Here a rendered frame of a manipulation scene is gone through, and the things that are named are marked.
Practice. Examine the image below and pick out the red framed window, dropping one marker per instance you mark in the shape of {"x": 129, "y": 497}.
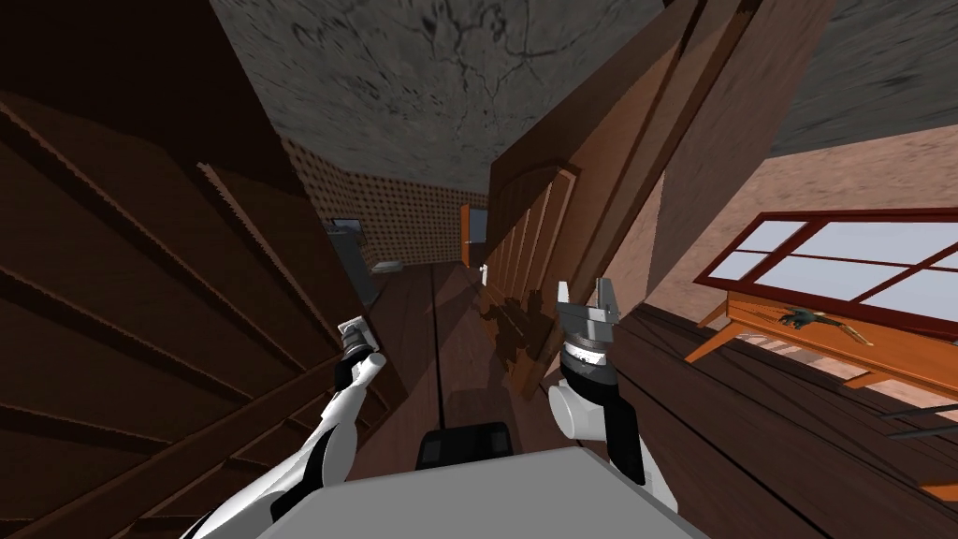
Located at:
{"x": 846, "y": 269}

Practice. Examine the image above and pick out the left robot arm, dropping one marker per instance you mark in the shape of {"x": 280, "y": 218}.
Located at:
{"x": 337, "y": 434}

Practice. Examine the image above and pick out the orange door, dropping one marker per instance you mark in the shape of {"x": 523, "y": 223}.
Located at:
{"x": 466, "y": 236}

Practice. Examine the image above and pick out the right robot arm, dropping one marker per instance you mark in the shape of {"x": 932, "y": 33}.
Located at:
{"x": 591, "y": 397}

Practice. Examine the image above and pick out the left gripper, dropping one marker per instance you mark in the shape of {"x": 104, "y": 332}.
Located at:
{"x": 353, "y": 327}

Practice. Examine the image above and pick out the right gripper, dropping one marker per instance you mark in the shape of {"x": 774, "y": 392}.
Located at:
{"x": 590, "y": 326}

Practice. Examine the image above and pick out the orange wooden desk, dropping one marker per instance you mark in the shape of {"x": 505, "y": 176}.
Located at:
{"x": 838, "y": 352}

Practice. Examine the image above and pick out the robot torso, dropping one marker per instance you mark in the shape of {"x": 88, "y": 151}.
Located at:
{"x": 479, "y": 498}

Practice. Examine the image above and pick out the dark grey cabinet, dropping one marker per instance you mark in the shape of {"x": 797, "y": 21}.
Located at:
{"x": 352, "y": 258}

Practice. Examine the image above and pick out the brown panelled door leaf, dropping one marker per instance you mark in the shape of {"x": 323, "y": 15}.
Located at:
{"x": 540, "y": 224}

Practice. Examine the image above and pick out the dark brown wooden shelf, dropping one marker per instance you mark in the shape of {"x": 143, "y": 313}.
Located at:
{"x": 150, "y": 299}

